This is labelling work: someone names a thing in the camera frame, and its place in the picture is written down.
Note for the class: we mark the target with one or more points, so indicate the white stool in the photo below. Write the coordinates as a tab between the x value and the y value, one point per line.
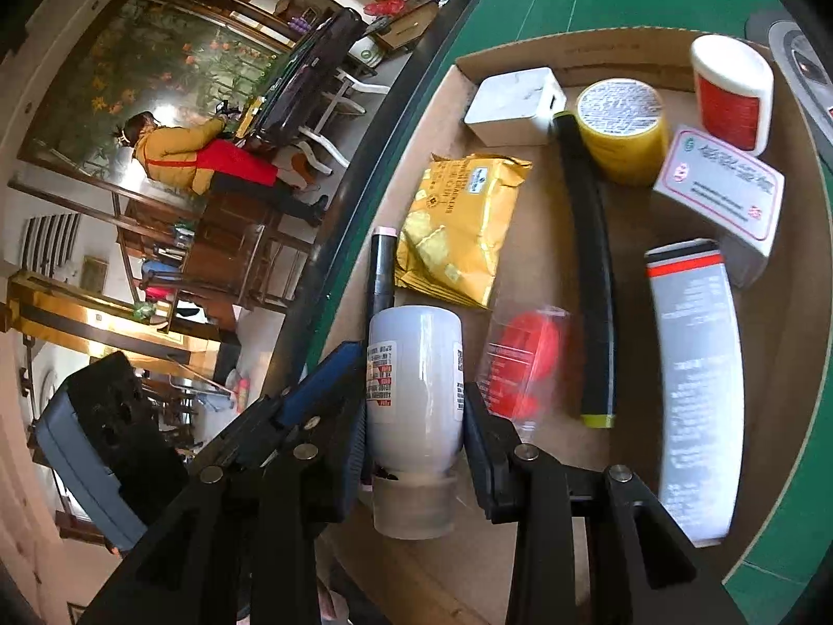
338	101

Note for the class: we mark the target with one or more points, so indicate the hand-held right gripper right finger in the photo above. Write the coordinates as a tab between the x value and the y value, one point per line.
478	449

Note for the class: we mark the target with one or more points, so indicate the small dark tube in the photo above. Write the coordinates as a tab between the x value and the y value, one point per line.
384	273

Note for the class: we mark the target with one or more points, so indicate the yellow round canister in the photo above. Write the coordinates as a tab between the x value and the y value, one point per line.
625	143

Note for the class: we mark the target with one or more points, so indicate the red plastic bag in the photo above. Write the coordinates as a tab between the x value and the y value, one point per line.
384	8

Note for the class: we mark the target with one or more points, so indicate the yellow snack packet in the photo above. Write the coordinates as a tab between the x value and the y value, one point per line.
455	221

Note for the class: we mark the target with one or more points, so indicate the white box red print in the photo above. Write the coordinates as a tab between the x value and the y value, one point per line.
716	189

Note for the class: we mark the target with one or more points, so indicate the round grey table console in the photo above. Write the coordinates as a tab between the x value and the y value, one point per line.
804	58

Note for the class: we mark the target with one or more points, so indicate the white bottle red label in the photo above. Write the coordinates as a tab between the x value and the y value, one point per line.
729	97

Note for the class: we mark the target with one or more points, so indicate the white radiator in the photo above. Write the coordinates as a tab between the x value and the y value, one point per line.
52	237

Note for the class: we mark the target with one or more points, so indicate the dark wooden table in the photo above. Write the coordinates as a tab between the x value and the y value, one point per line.
221	234

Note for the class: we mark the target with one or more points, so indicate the long black tube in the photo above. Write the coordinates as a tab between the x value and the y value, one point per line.
589	260

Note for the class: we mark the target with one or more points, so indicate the white medicine bottle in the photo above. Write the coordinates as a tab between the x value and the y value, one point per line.
413	371

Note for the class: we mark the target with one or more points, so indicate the clear bag red contents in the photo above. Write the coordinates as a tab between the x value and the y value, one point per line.
524	364

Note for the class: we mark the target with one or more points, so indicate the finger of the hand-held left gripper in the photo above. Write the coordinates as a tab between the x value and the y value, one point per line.
322	377

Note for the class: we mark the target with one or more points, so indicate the black piano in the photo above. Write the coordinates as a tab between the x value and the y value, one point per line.
306	71

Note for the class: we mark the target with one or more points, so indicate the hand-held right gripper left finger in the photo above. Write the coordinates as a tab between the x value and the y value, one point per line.
356	462

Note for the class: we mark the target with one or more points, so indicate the white square box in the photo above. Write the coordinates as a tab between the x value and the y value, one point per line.
514	104

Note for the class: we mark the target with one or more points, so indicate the cardboard box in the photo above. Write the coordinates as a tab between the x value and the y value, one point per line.
631	312

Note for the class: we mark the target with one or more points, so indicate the floral wall painting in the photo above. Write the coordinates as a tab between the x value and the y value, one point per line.
163	58

